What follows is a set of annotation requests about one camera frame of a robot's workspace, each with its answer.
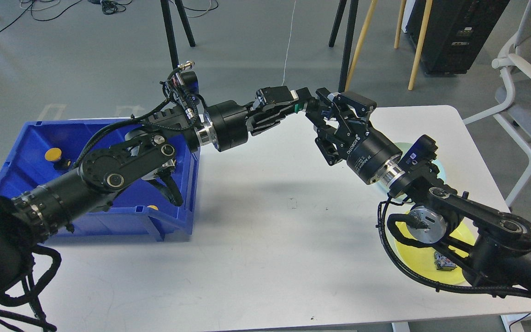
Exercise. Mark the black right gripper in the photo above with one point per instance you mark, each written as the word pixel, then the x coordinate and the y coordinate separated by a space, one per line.
pixel 367 151

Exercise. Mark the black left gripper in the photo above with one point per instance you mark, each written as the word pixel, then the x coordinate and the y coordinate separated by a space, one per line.
pixel 232 123

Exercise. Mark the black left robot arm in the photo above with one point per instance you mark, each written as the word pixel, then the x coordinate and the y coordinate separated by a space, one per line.
pixel 112 160

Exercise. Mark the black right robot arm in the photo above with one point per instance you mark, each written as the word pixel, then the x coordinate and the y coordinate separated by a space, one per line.
pixel 491 247

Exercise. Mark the yellow plate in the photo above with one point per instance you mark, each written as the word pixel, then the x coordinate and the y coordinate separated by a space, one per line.
pixel 421 260

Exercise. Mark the yellow button in bin corner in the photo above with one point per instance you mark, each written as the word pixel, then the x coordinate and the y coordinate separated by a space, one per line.
pixel 58 159

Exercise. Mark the black tripod legs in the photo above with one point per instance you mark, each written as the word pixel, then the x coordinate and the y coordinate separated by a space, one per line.
pixel 346 55

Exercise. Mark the wooden easel legs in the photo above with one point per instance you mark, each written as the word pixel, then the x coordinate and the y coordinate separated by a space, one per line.
pixel 381 28

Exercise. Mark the blue plastic bin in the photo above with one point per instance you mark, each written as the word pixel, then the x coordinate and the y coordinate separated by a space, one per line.
pixel 25 168

